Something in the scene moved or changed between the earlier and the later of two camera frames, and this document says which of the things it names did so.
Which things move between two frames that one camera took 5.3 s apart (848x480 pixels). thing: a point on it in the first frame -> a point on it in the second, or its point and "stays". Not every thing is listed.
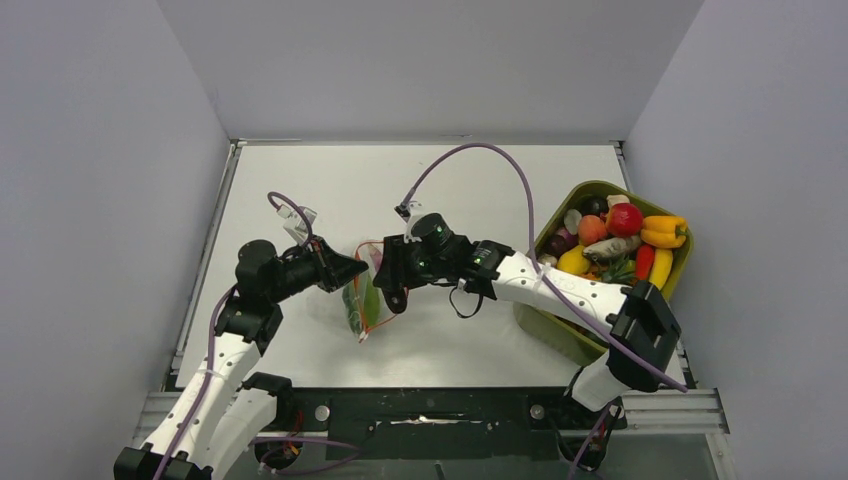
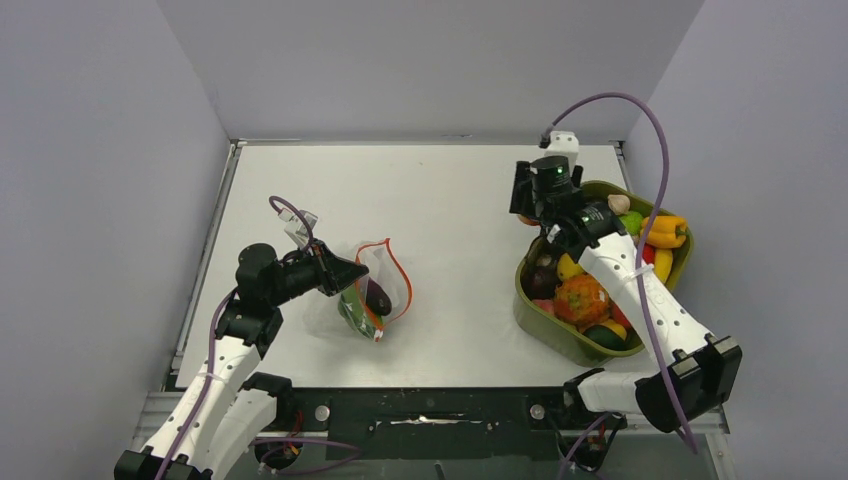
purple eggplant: [377, 256] -> [377, 300]
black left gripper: [330, 266] stays
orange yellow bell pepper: [664, 232] stays
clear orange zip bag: [362, 298] stays
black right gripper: [395, 274] -> [523, 191]
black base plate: [450, 426] stays
